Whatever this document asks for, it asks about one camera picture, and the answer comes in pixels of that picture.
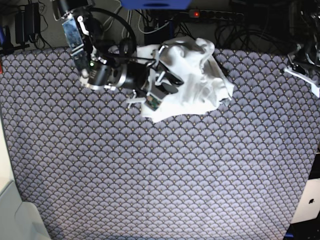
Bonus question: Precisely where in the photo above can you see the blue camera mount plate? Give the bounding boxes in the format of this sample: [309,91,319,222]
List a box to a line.
[121,0,191,10]

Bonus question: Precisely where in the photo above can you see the grey plastic bin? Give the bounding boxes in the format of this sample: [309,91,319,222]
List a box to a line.
[0,181,51,240]

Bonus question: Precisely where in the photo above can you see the black equipment on left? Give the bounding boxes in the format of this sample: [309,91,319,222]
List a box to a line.
[14,2,41,45]

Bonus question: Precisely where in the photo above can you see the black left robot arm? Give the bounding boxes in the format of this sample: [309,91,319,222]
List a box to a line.
[287,0,320,77]

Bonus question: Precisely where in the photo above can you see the white T-shirt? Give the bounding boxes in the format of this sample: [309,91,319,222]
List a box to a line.
[140,36,235,123]

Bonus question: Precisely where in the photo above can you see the black power strip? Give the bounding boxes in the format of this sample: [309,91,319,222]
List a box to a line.
[188,9,245,21]

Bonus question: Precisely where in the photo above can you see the black box under table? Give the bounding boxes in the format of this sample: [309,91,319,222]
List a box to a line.
[144,21,174,45]

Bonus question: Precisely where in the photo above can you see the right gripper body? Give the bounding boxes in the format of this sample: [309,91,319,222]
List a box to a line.
[142,62,162,93]

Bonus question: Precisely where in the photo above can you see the white looped cable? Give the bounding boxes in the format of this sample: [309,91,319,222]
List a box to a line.
[121,9,133,40]

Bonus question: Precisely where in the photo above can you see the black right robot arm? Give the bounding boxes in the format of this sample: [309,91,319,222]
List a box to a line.
[52,0,184,97]

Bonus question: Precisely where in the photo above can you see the fan-patterned grey table cloth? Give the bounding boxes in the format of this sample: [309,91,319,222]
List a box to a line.
[0,48,320,240]

